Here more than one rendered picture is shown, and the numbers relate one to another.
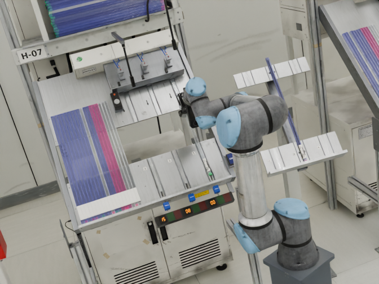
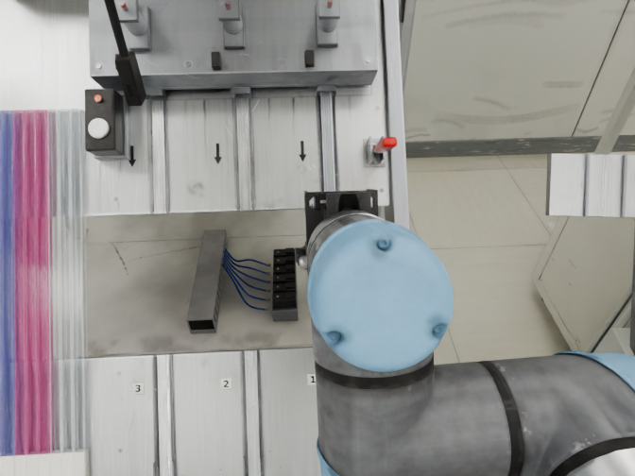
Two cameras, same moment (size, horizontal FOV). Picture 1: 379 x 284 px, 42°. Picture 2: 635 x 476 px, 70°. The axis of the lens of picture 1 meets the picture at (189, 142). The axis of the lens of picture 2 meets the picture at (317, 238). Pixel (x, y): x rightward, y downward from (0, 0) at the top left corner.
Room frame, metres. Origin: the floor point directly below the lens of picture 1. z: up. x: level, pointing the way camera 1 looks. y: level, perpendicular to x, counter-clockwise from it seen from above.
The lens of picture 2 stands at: (1.65, -0.06, 1.35)
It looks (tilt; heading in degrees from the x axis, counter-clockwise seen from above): 42 degrees down; 9
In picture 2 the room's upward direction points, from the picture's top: straight up
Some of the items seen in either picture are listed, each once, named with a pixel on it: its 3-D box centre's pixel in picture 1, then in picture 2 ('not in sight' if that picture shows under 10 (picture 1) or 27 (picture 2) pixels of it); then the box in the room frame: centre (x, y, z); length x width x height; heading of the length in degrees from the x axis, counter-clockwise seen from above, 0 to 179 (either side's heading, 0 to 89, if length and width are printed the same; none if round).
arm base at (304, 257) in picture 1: (296, 245); not in sight; (1.47, -0.30, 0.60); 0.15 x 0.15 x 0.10
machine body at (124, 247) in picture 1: (147, 214); (229, 317); (2.41, 0.32, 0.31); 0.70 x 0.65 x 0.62; 102
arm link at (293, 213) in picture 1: (290, 219); not in sight; (1.47, -0.29, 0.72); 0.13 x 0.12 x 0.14; 104
